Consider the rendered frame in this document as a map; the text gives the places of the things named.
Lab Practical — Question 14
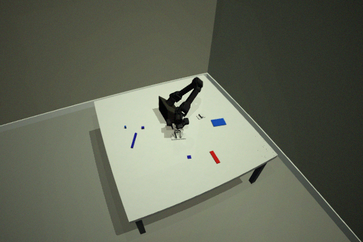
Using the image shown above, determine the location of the red flat bar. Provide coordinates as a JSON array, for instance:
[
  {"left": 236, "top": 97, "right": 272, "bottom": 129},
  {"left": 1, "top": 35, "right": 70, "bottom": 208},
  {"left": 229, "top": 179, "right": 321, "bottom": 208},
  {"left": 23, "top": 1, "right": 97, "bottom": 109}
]
[{"left": 210, "top": 151, "right": 220, "bottom": 164}]

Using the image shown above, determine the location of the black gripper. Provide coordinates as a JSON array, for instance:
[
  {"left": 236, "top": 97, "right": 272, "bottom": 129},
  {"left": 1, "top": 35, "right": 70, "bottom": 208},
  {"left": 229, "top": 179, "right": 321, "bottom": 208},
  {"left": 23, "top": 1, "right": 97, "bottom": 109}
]
[{"left": 166, "top": 118, "right": 189, "bottom": 129}]

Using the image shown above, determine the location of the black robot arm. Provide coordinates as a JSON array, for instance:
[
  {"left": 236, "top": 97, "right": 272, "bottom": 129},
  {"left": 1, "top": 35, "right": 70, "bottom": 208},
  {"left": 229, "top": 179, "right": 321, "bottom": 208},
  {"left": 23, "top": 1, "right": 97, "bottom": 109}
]
[{"left": 165, "top": 77, "right": 203, "bottom": 129}]

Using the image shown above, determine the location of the blue flat rectangular plate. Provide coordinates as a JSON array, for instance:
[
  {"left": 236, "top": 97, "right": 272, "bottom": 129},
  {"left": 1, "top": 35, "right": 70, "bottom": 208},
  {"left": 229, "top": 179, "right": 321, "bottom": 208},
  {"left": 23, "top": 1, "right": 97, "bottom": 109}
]
[{"left": 211, "top": 118, "right": 226, "bottom": 127}]

